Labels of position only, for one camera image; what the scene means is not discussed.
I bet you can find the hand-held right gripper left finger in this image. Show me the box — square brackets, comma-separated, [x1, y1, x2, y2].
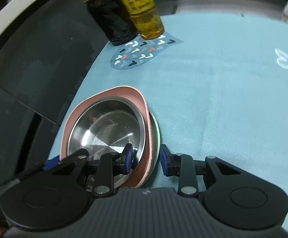
[51, 143, 137, 196]

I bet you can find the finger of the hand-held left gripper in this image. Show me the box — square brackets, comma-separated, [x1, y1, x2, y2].
[17, 154, 60, 179]

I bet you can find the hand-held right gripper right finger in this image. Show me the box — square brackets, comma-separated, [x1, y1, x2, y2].
[159, 144, 244, 197]

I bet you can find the green round plate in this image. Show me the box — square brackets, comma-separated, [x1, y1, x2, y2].
[144, 109, 161, 179]

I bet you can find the stainless steel bowl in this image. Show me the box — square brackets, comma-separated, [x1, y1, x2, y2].
[68, 97, 146, 187]

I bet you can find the pink square bowl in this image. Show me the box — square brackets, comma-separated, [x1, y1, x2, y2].
[60, 86, 151, 188]

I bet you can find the blue printed tablecloth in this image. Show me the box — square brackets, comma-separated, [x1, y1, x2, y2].
[47, 12, 288, 238]

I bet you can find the dark vinegar bottle green label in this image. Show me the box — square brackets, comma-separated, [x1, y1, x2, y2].
[68, 0, 139, 46]

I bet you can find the yellow oil bottle red label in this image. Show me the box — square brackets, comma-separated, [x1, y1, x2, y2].
[111, 0, 165, 40]

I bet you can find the white kitchen counter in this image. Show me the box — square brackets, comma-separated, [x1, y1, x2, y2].
[0, 0, 71, 55]

